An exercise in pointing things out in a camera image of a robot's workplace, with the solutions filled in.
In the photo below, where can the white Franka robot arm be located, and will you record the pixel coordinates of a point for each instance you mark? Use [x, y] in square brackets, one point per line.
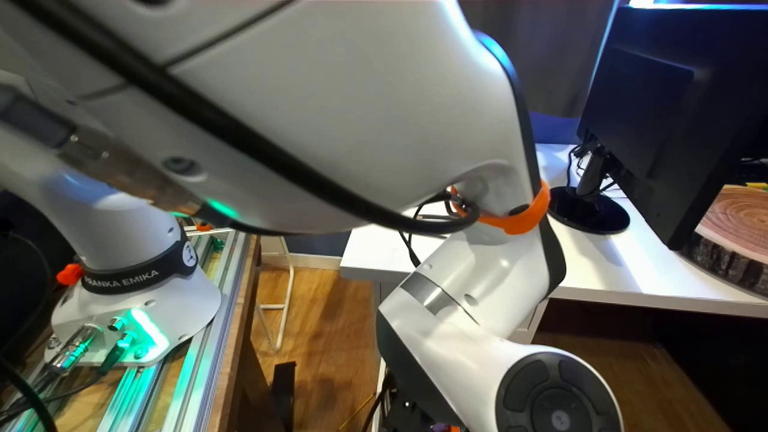
[361, 97]

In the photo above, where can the black monitor stand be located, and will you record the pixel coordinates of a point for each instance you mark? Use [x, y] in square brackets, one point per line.
[591, 212]

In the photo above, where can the white desk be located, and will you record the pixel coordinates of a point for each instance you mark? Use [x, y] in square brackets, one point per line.
[640, 271]

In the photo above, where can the black computer monitor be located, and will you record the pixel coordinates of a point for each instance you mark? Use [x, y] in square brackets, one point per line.
[663, 128]

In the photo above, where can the wood slice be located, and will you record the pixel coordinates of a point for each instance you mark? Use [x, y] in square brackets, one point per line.
[735, 228]

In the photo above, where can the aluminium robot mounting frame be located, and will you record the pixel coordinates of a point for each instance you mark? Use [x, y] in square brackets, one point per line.
[199, 352]

